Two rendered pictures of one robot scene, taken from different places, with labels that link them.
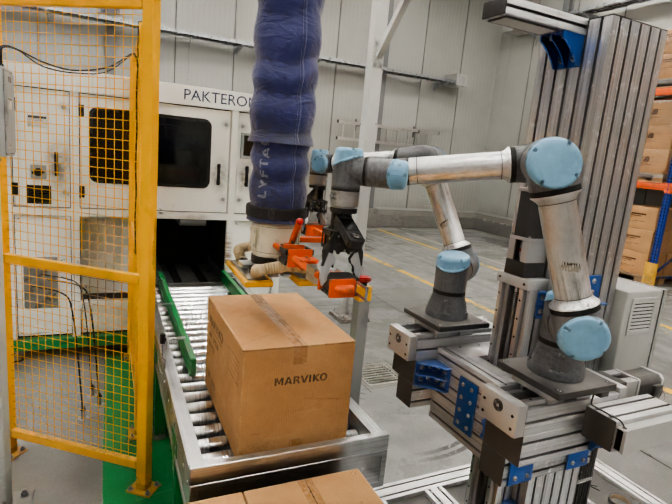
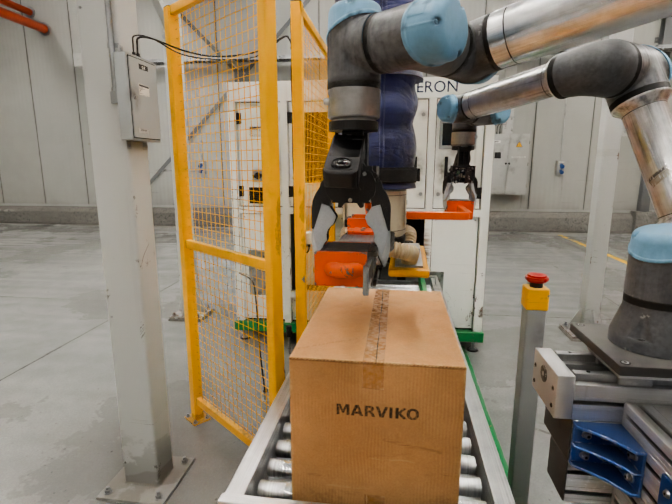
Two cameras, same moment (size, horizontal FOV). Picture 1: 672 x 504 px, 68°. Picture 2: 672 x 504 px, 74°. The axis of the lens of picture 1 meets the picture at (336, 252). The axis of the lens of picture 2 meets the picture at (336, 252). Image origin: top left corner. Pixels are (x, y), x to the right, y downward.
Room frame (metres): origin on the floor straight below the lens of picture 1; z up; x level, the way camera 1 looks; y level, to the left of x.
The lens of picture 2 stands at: (0.74, -0.35, 1.39)
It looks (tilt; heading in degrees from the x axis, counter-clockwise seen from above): 11 degrees down; 33
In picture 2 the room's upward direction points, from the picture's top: straight up
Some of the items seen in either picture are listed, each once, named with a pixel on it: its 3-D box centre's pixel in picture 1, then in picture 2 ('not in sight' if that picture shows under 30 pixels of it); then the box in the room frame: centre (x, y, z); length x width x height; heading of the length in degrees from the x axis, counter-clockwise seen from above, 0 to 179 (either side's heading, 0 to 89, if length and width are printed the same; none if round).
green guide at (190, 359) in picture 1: (165, 310); not in sight; (2.77, 0.96, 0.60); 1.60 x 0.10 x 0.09; 25
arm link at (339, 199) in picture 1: (343, 199); (351, 107); (1.30, -0.01, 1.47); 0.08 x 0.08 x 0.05
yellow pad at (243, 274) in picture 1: (248, 268); not in sight; (1.79, 0.32, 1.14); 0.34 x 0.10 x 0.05; 24
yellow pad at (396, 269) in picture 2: (296, 268); (408, 254); (1.87, 0.15, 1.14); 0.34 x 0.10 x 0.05; 24
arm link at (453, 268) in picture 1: (452, 270); (666, 260); (1.77, -0.43, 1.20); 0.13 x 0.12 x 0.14; 152
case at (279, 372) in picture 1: (272, 364); (379, 380); (1.84, 0.21, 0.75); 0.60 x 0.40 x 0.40; 25
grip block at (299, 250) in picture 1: (296, 255); (367, 229); (1.60, 0.13, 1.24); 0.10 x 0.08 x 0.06; 114
